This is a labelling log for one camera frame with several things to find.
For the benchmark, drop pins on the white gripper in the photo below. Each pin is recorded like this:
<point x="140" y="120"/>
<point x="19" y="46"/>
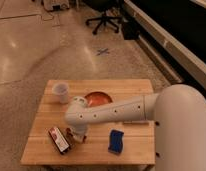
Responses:
<point x="79" y="135"/>

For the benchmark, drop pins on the dark red pepper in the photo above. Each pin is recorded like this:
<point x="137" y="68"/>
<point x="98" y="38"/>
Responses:
<point x="69" y="137"/>

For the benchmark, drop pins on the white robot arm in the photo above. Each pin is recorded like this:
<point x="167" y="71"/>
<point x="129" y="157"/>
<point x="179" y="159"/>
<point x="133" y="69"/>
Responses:
<point x="179" y="115"/>

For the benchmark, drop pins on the orange ceramic bowl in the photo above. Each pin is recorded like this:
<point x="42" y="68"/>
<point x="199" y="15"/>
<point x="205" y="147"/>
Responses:
<point x="97" y="99"/>

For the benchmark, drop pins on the red and white box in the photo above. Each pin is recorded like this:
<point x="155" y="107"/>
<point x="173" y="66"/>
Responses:
<point x="60" y="141"/>

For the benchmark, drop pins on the blue sponge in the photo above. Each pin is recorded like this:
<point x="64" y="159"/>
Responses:
<point x="116" y="141"/>

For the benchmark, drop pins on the white rectangular packet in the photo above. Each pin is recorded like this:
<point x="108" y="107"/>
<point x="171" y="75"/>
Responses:
<point x="136" y="122"/>

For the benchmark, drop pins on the translucent plastic cup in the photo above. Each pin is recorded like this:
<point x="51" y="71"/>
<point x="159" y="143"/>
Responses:
<point x="61" y="91"/>

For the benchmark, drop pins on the wooden table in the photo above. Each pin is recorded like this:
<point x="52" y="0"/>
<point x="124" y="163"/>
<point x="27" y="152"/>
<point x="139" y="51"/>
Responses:
<point x="138" y="139"/>

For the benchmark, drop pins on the black office chair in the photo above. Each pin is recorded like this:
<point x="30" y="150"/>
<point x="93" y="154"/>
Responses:
<point x="102" y="6"/>

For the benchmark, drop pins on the long workbench edge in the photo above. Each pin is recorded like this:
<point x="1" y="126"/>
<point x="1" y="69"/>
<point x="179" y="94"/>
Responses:
<point x="177" y="30"/>

